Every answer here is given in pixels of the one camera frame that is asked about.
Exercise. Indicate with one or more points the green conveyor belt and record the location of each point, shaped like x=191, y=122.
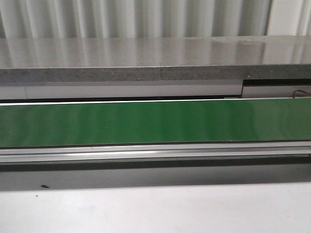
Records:
x=147, y=122

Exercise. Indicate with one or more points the grey stone countertop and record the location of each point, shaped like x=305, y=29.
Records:
x=67, y=60

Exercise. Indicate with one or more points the aluminium conveyor frame rail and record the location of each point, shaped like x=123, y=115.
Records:
x=221, y=150

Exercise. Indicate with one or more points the white curtain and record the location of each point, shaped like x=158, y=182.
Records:
x=153, y=18

